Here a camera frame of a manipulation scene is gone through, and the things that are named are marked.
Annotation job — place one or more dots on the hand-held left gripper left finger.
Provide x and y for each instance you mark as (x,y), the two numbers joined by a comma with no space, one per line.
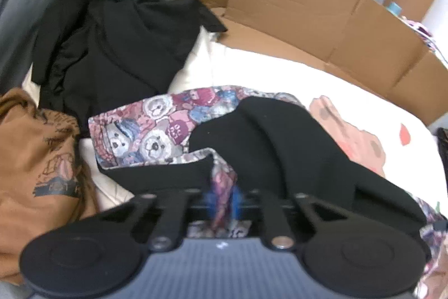
(211,209)

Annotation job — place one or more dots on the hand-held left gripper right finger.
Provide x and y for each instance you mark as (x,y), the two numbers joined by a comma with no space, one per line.
(237,206)

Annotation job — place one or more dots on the black shorts with bear print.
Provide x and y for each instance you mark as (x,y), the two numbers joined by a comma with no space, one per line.
(273,145)

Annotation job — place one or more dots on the cream cartoon printed blanket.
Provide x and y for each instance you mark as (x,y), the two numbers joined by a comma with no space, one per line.
(350,88)

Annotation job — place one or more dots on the black garment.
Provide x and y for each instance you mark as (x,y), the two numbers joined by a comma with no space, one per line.
(122,50)

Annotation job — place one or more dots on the brown printed garment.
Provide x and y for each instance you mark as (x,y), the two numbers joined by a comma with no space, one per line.
(24,162)

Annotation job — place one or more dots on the light grey-blue garment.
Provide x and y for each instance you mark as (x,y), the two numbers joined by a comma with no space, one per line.
(10,291)

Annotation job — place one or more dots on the purple patterned cloth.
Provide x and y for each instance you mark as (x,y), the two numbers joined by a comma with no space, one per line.
(421,32)

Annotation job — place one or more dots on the dark grey pillow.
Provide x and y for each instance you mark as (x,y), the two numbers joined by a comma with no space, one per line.
(17,4)

